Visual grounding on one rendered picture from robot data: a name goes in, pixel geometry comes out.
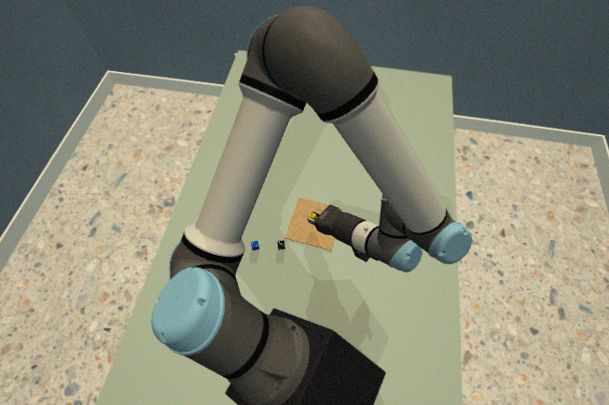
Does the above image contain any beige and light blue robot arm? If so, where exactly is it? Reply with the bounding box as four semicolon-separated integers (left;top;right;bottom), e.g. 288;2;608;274
151;6;472;405

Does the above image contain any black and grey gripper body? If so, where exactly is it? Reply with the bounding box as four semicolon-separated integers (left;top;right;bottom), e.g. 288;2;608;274
314;204;379;261

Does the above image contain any tan mat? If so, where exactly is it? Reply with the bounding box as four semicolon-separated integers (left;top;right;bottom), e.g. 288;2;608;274
285;198;335;250

